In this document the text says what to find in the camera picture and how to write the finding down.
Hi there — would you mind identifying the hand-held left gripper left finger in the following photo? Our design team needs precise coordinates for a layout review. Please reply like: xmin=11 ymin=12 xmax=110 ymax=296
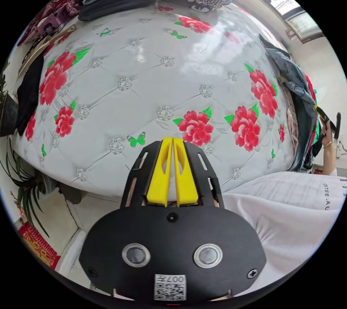
xmin=146 ymin=137 xmax=174 ymax=207

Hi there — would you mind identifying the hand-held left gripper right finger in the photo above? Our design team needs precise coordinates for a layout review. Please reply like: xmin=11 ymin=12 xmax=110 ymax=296
xmin=173 ymin=137 xmax=200 ymax=207

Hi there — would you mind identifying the person's right forearm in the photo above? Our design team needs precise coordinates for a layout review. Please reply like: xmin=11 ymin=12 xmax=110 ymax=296
xmin=322 ymin=135 xmax=338 ymax=176

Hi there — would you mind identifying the person's right hand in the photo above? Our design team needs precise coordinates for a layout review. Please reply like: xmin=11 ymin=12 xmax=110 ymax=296
xmin=321 ymin=122 xmax=333 ymax=140

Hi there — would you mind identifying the pile of unfolded clothes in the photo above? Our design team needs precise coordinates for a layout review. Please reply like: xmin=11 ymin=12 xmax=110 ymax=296
xmin=259 ymin=34 xmax=327 ymax=173

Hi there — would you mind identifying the window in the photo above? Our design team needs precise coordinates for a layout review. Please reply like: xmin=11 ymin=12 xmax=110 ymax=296
xmin=222 ymin=0 xmax=325 ymax=44

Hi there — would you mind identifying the person's body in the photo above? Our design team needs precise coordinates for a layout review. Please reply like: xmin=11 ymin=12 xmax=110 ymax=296
xmin=221 ymin=167 xmax=347 ymax=292

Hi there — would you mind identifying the bed with white floral sheet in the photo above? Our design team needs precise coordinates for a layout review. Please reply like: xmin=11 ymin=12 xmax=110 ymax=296
xmin=23 ymin=3 xmax=299 ymax=199

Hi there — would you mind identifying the red and gold floor mat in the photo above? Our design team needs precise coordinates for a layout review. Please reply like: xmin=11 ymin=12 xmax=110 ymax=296
xmin=17 ymin=221 xmax=61 ymax=271

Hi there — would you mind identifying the green potted plant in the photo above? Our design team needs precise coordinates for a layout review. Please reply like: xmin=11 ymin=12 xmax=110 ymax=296
xmin=0 ymin=64 xmax=59 ymax=231

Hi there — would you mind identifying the black garment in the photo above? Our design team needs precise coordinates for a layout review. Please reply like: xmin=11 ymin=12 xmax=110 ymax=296
xmin=16 ymin=53 xmax=45 ymax=137

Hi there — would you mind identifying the dark red patterned quilt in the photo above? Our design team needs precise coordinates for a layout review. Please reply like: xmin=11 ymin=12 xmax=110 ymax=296
xmin=17 ymin=0 xmax=89 ymax=47

